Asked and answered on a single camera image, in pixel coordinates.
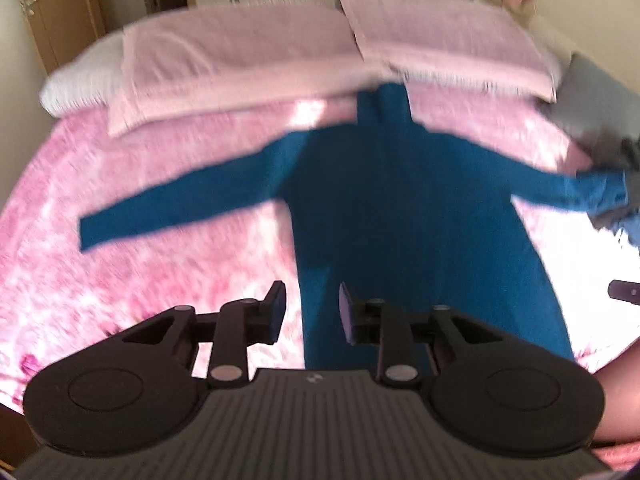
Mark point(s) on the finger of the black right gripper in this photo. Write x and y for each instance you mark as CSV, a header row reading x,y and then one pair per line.
x,y
624,291

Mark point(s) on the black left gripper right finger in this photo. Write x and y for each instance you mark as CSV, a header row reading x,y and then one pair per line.
x,y
377,323

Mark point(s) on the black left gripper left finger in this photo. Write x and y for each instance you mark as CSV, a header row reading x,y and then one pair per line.
x,y
235,327

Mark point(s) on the dark blue knit sweater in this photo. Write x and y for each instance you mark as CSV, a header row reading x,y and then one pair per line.
x,y
392,211

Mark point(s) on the person's hand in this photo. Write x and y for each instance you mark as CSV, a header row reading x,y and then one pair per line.
x,y
620,382

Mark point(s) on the pink floral bed blanket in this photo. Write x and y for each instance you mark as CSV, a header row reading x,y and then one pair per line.
x,y
97,347

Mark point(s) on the pink pillow left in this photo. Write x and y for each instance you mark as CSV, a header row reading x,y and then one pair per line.
x,y
229,56

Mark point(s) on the pink pillow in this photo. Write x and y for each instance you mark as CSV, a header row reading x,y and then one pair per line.
x,y
460,42
229,56

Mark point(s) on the white striped pillow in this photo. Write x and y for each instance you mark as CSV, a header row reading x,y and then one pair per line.
x,y
90,80

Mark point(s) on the pink pillow right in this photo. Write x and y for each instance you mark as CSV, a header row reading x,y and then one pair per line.
x,y
460,42

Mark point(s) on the wooden door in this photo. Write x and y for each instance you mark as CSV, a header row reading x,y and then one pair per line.
x,y
62,29

